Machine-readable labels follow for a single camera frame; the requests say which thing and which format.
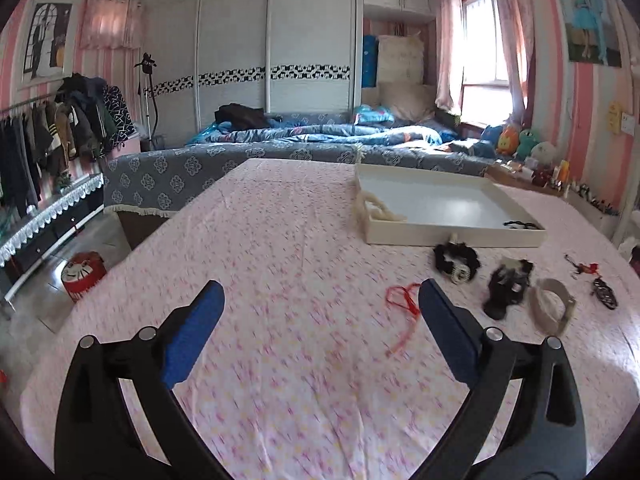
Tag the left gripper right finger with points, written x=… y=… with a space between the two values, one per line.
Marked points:
x=545 y=437

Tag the beige pillow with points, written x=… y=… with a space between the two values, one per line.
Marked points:
x=408 y=101

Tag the pink floral tablecloth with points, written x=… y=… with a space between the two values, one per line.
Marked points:
x=321 y=365

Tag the white box of cosmetics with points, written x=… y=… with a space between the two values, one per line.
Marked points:
x=605 y=223

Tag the pink window curtain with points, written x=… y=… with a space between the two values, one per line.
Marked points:
x=450 y=35

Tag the cardboard box of items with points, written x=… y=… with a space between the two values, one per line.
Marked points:
x=517 y=179

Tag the garment steamer stand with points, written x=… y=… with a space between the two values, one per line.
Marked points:
x=147 y=93

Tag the white sliding wardrobe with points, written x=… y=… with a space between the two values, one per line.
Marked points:
x=282 y=56

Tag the black white scrunchie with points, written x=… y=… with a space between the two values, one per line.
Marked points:
x=457 y=260

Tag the black clothing pile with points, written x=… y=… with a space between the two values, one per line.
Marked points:
x=242 y=117

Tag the yellow wall sign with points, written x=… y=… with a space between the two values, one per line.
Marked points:
x=615 y=112

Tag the black white framed picture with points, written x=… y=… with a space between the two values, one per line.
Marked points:
x=47 y=41

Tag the bed with blue bedding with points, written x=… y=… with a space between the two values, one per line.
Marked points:
x=162 y=182

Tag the green plush toy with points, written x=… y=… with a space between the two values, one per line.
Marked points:
x=527 y=140

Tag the cream frilly scrunchie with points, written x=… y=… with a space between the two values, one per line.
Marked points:
x=367 y=207

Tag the white plush toy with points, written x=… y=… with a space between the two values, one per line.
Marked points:
x=544 y=153

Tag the orange plush toy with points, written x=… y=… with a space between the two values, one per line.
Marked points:
x=508 y=141

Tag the beige wide bracelet band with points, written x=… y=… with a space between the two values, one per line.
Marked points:
x=552 y=306

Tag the wedding photo poster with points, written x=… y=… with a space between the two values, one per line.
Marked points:
x=591 y=32

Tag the clothes rack with clothes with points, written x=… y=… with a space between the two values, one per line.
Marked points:
x=86 y=119

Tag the white shallow tray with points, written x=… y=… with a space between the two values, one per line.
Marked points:
x=438 y=204

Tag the black patterned hair clip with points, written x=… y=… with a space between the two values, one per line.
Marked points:
x=604 y=293

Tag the blue storage bag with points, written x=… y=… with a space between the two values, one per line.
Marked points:
x=369 y=61

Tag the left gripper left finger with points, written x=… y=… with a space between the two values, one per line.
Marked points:
x=95 y=437

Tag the red round stool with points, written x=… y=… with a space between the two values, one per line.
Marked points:
x=81 y=273

